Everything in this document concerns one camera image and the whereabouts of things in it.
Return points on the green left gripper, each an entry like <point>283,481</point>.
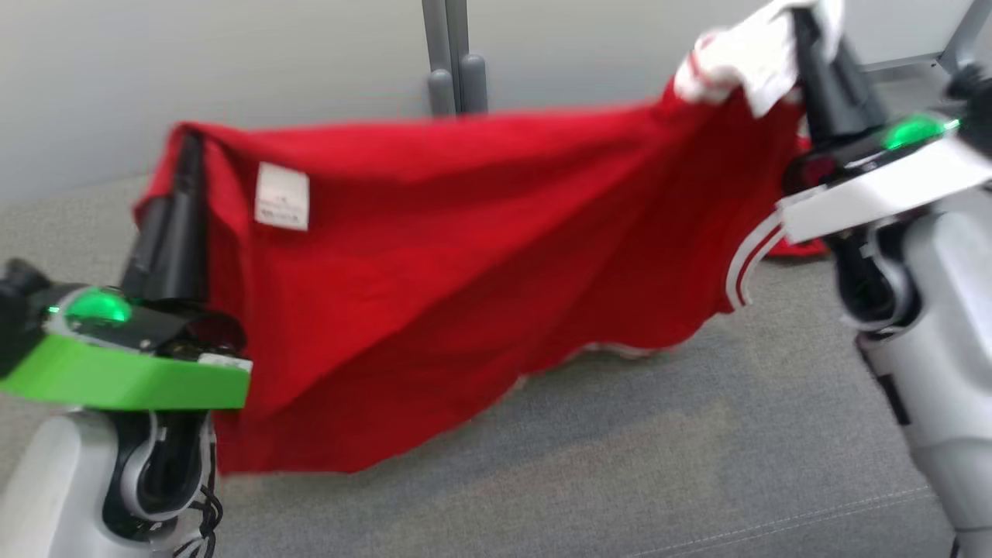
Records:
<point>116,380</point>

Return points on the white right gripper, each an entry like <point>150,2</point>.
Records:
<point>891,186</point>

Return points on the red shorts with white band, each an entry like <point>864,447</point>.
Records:
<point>798,248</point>

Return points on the red basketball jersey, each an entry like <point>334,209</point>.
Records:
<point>465,256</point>

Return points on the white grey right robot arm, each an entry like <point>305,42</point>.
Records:
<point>945,349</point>

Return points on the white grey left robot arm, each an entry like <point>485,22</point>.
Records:
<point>62,496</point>

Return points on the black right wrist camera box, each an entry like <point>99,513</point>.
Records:
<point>973,101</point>

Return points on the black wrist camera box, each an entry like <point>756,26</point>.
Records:
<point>973,101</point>
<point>19,310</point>

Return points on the grey metal frame leg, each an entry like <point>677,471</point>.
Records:
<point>965,35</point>

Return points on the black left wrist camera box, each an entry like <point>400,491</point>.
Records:
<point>19,310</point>

